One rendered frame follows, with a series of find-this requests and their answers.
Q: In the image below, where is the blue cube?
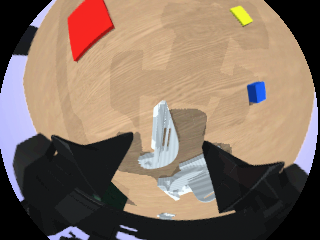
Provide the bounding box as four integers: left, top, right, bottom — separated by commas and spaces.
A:
248, 81, 267, 104

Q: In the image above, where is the yellow flat square tile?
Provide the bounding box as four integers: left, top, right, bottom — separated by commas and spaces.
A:
231, 7, 252, 27

